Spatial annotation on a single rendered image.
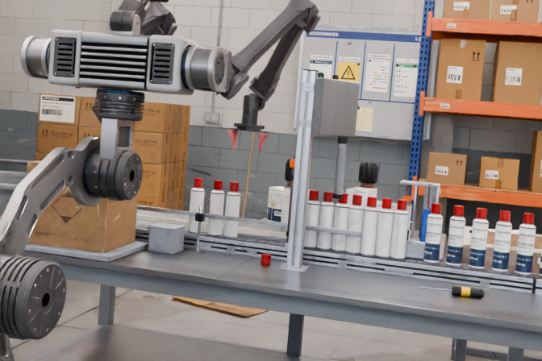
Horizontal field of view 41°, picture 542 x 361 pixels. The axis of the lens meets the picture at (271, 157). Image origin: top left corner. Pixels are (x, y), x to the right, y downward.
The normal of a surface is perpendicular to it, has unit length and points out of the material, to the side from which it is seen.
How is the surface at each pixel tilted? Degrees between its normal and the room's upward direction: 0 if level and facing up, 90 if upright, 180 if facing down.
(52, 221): 90
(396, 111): 90
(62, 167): 90
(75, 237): 90
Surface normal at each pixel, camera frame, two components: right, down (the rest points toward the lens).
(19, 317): -0.25, 0.22
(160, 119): -0.11, 0.04
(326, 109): 0.64, 0.09
